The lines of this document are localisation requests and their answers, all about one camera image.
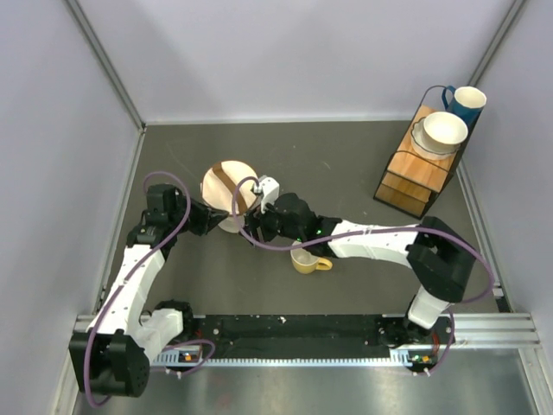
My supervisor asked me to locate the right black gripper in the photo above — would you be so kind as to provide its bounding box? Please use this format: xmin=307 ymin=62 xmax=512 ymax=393
xmin=241 ymin=193 xmax=306 ymax=246

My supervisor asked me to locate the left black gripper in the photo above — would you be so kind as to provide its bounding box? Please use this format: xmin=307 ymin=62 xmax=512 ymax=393
xmin=169 ymin=193 xmax=228 ymax=236

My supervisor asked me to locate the cream round laundry bag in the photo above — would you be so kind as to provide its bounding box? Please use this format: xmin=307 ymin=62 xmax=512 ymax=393
xmin=200 ymin=160 xmax=257 ymax=233

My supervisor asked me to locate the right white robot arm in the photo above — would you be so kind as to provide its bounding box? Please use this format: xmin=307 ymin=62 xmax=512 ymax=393
xmin=244 ymin=176 xmax=475 ymax=342

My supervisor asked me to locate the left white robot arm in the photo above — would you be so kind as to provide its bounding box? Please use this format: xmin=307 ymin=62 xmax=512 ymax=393
xmin=69 ymin=183 xmax=229 ymax=399

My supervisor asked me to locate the yellow mug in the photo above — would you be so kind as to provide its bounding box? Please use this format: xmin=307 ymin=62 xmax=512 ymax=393
xmin=290 ymin=249 xmax=333 ymax=275

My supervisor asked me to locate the white scalloped plate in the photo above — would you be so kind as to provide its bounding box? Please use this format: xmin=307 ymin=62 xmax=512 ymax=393
xmin=410 ymin=118 xmax=460 ymax=161

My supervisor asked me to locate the white bowl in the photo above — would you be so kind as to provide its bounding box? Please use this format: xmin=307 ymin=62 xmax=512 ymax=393
xmin=422 ymin=112 xmax=468 ymax=153

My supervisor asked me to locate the blue mug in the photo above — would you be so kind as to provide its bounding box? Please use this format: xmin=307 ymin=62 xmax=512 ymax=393
xmin=442 ymin=86 xmax=487 ymax=129

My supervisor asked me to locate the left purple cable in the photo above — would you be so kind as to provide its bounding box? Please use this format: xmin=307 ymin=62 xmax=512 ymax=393
xmin=84 ymin=171 xmax=217 ymax=408

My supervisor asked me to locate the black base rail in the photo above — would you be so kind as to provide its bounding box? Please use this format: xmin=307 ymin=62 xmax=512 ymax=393
xmin=172 ymin=314 xmax=452 ymax=356

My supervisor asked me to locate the black wire wooden rack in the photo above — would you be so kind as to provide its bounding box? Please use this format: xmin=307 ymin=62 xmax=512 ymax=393
xmin=373 ymin=100 xmax=467 ymax=219

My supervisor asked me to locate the grey slotted cable duct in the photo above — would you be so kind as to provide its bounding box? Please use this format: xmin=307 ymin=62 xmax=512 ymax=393
xmin=150 ymin=345 xmax=437 ymax=368

